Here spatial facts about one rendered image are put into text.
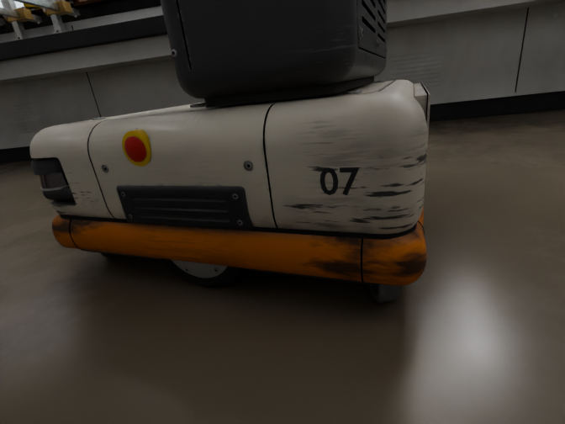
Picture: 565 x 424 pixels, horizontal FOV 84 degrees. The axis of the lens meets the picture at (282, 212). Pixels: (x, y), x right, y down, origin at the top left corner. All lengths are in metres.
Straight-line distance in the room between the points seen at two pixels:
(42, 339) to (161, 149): 0.33
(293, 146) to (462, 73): 1.81
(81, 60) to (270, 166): 1.97
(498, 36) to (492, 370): 1.93
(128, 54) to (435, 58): 1.69
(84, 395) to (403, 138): 0.45
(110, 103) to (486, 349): 2.35
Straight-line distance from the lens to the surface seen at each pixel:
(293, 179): 0.38
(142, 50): 2.08
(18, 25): 2.50
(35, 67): 2.48
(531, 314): 0.52
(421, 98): 0.47
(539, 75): 2.29
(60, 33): 2.30
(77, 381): 0.49
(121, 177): 0.54
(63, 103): 2.67
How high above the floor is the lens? 0.30
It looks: 22 degrees down
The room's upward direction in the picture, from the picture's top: 7 degrees counter-clockwise
